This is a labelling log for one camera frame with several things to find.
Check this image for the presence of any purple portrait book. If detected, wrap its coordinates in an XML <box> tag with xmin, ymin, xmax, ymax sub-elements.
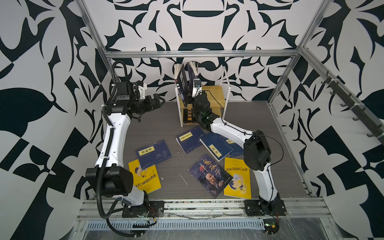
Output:
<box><xmin>187</xmin><ymin>61</ymin><xmax>202</xmax><ymax>104</ymax></box>
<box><xmin>189</xmin><ymin>154</ymin><xmax>233</xmax><ymax>199</ymax></box>

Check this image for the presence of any thick blue book yellow label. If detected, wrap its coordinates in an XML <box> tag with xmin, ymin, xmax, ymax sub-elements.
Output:
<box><xmin>200</xmin><ymin>133</ymin><xmax>234</xmax><ymax>162</ymax></box>

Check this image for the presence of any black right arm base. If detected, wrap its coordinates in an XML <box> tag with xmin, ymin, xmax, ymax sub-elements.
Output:
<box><xmin>244</xmin><ymin>196</ymin><xmax>287</xmax><ymax>217</ymax></box>

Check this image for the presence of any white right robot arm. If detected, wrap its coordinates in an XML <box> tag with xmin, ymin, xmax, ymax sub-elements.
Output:
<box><xmin>192</xmin><ymin>93</ymin><xmax>279</xmax><ymax>204</ymax></box>

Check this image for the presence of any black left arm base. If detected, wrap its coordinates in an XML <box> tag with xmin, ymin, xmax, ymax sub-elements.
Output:
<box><xmin>122</xmin><ymin>201</ymin><xmax>165</xmax><ymax>218</ymax></box>

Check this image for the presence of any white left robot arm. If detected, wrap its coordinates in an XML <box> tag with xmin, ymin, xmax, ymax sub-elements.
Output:
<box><xmin>86</xmin><ymin>81</ymin><xmax>165</xmax><ymax>206</ymax></box>

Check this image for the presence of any black book yellow title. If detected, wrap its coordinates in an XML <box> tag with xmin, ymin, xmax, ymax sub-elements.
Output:
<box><xmin>183</xmin><ymin>109</ymin><xmax>198</xmax><ymax>125</ymax></box>

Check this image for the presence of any wooden white-framed bookshelf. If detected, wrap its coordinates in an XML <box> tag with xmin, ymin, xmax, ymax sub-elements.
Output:
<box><xmin>174</xmin><ymin>62</ymin><xmax>231</xmax><ymax>127</ymax></box>

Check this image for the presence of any black standing book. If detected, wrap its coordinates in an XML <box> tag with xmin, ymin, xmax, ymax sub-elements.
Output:
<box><xmin>174</xmin><ymin>64</ymin><xmax>189</xmax><ymax>107</ymax></box>

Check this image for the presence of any yellow book left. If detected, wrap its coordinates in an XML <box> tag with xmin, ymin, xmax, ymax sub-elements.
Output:
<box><xmin>129</xmin><ymin>160</ymin><xmax>162</xmax><ymax>194</ymax></box>

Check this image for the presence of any yellow book right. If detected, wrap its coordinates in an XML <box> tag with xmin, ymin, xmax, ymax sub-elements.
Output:
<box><xmin>224</xmin><ymin>158</ymin><xmax>252</xmax><ymax>199</ymax></box>

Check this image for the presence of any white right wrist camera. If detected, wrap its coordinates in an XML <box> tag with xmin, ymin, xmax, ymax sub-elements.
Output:
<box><xmin>194</xmin><ymin>79</ymin><xmax>202</xmax><ymax>91</ymax></box>

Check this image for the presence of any black corrugated cable hose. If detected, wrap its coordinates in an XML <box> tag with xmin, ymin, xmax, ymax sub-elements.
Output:
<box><xmin>95</xmin><ymin>60</ymin><xmax>157</xmax><ymax>238</ymax></box>

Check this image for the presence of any grey wall hook rail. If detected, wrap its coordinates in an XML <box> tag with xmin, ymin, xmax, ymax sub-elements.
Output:
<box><xmin>321</xmin><ymin>70</ymin><xmax>384</xmax><ymax>142</ymax></box>

